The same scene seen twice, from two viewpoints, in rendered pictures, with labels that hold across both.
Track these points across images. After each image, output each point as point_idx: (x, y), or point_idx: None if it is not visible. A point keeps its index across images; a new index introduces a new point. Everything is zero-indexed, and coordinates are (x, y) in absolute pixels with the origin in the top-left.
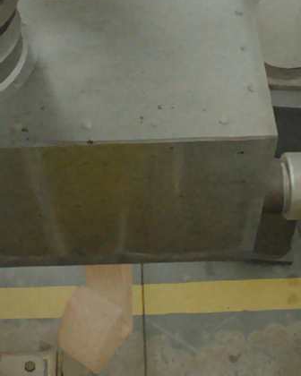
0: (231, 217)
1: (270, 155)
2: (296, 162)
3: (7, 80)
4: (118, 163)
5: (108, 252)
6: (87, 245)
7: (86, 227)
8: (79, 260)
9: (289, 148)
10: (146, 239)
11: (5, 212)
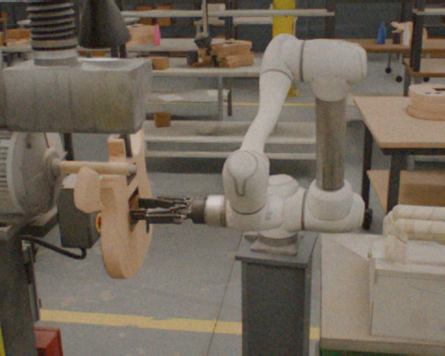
0: (124, 108)
1: (130, 78)
2: (211, 195)
3: (69, 65)
4: (90, 80)
5: (89, 126)
6: (82, 120)
7: (82, 110)
8: (81, 130)
9: (281, 297)
10: (100, 119)
11: (59, 101)
